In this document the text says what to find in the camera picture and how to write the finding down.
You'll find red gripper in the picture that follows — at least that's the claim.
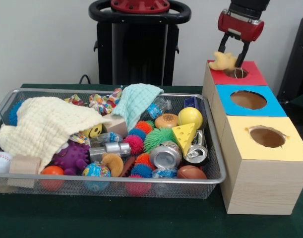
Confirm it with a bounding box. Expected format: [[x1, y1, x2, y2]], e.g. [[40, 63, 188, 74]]
[[217, 9, 265, 68]]

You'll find yellow plush toy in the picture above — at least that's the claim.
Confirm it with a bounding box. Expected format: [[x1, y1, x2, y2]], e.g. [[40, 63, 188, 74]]
[[208, 51, 239, 71]]

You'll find light blue waffle cloth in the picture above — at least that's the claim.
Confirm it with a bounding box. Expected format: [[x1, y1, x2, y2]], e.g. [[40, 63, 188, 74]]
[[112, 83, 164, 132]]

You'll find brown plush bear toy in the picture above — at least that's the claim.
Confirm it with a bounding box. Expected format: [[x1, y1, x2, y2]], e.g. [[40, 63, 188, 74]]
[[101, 153, 124, 177]]

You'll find wooden box with three holes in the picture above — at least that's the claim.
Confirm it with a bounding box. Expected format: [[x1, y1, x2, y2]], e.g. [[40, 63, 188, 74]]
[[202, 59, 303, 215]]

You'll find silver mesh bin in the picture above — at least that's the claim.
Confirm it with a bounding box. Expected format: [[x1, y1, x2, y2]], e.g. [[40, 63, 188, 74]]
[[0, 88, 227, 200]]

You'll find black upright panel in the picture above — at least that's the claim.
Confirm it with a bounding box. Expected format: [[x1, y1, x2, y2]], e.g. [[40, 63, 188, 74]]
[[277, 16, 303, 101]]

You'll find yellow ball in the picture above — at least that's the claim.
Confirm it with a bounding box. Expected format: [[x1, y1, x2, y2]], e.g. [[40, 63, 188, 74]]
[[177, 107, 203, 130]]

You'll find toy hamburger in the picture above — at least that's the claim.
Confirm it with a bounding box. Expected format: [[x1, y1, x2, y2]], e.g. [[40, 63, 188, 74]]
[[154, 113, 179, 129]]

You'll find yellow cheese wedge toy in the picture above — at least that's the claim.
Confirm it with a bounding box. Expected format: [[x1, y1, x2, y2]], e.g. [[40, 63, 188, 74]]
[[171, 122, 197, 157]]

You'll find green spiky ball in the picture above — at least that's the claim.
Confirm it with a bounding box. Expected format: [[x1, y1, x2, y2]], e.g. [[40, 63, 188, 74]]
[[143, 126, 176, 153]]

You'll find crushed silver can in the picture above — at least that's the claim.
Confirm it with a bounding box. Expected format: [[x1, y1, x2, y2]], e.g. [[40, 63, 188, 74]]
[[149, 141, 183, 169]]

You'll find brown toy football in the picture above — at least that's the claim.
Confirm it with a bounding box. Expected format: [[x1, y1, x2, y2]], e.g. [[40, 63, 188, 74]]
[[176, 165, 208, 179]]

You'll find globe print ball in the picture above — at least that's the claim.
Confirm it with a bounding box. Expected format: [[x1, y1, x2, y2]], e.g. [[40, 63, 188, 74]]
[[81, 162, 112, 178]]

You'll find cream waffle cloth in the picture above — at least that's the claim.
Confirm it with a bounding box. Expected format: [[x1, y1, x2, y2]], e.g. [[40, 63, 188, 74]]
[[0, 96, 113, 174]]

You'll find white baseball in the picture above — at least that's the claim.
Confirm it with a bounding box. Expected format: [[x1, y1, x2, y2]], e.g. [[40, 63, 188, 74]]
[[0, 151, 13, 174]]

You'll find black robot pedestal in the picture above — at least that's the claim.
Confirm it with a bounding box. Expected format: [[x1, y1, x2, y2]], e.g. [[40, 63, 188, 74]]
[[88, 0, 192, 86]]

